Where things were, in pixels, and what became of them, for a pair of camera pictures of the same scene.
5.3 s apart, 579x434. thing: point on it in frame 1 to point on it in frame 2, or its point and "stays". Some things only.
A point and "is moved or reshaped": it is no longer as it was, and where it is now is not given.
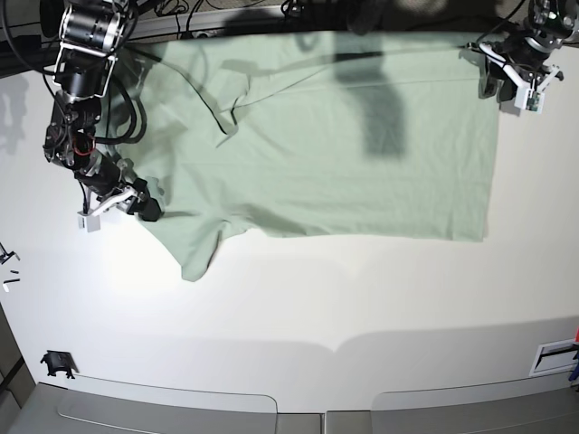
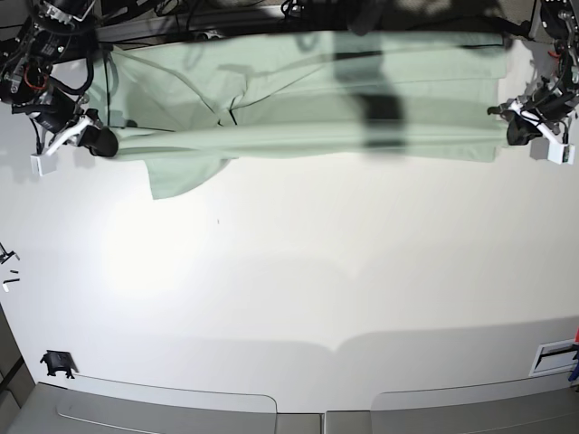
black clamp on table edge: [60, 362] stays
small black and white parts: [11, 280] stays
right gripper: [492, 79] to [523, 126]
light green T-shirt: [384, 135] is moved or reshaped
